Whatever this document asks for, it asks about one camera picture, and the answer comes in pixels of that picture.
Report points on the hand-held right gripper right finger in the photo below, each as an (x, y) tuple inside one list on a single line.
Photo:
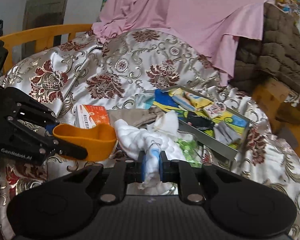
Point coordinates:
[(163, 166)]

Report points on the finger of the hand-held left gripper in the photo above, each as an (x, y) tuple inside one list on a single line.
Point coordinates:
[(65, 150), (32, 110)]

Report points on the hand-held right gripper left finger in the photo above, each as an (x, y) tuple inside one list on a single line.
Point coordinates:
[(142, 166)]

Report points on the orange cup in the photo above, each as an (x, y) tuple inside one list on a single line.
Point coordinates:
[(90, 142)]

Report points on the white quilted cloth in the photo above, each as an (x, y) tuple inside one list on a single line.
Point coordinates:
[(140, 137)]

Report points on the grey box with colourful picture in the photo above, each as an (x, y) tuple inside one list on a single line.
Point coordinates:
[(215, 147)]

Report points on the black sock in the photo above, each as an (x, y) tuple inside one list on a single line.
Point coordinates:
[(201, 123)]

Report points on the white blue tissue pack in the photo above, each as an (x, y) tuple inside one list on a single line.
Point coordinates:
[(143, 102)]

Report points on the grey sock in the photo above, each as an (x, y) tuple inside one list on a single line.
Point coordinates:
[(225, 132)]

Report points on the striped sock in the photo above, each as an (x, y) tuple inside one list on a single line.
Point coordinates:
[(187, 100)]

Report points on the green patterned plastic bag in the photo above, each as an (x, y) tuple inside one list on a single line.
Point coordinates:
[(187, 147)]

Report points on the white orange medicine box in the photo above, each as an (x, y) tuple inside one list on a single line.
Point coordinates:
[(92, 115)]

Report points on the khaki cloth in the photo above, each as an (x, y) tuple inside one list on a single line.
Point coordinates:
[(132, 117)]

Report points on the small floral print pouch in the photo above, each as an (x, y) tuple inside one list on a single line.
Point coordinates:
[(216, 110)]

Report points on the floral satin blanket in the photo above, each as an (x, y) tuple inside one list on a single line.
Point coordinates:
[(115, 75)]

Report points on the brown door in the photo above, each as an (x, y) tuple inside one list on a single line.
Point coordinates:
[(45, 15)]

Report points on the olive cloth white print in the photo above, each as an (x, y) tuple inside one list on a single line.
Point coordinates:
[(290, 112)]

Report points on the pink bed sheet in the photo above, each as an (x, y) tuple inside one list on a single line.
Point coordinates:
[(177, 17)]

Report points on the brown quilted jacket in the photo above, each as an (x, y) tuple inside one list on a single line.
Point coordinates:
[(277, 55)]

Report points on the wooden slatted bed rail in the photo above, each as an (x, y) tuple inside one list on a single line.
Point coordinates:
[(40, 33)]

